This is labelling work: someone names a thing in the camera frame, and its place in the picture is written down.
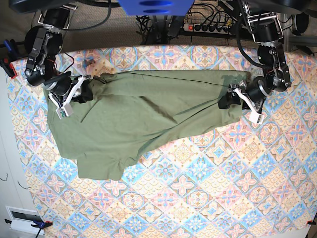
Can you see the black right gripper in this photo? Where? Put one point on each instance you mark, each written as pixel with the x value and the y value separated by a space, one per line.
pixel 86 93

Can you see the colourful patterned tablecloth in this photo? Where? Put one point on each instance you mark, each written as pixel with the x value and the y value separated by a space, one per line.
pixel 243 180

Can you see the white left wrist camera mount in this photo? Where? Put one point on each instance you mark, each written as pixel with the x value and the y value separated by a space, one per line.
pixel 254 116

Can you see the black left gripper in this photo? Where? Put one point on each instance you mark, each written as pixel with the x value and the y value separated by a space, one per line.
pixel 232 98

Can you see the olive green t-shirt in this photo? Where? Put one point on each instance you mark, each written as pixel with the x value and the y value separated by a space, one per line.
pixel 135 112

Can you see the black cylinder right background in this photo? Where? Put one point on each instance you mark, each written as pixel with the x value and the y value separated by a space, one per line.
pixel 301 22

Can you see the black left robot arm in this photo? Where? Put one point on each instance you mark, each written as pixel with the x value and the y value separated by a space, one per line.
pixel 266 31

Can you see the blue orange clamp lower left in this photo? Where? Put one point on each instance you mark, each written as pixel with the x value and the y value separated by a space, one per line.
pixel 40 225

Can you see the white power strip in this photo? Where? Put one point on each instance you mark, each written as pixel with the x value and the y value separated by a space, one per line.
pixel 206 28

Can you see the white wall outlet box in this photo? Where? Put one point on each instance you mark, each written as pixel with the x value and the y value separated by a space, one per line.
pixel 22 219

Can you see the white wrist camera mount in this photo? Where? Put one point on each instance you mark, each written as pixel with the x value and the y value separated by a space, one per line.
pixel 254 116
pixel 68 99

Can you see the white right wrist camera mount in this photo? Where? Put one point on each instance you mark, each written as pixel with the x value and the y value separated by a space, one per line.
pixel 68 99

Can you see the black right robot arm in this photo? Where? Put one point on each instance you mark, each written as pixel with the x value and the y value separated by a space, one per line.
pixel 43 43

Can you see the orange clamp lower right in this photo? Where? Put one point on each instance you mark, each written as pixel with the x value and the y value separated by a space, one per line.
pixel 312 223

